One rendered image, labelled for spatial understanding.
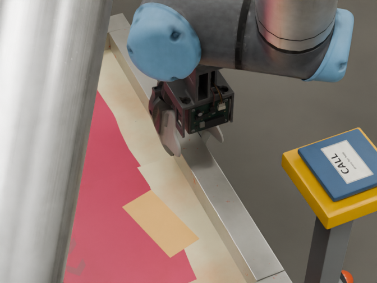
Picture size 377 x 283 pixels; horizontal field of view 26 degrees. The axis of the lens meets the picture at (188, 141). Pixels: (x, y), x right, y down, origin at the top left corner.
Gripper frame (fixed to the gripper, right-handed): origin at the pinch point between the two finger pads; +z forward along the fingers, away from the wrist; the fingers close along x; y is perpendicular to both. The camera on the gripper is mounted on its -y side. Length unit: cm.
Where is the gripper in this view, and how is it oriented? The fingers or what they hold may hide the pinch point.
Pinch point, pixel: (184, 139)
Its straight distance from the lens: 114.0
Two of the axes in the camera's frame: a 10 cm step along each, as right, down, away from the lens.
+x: 9.1, -3.0, 2.8
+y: 4.1, 6.6, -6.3
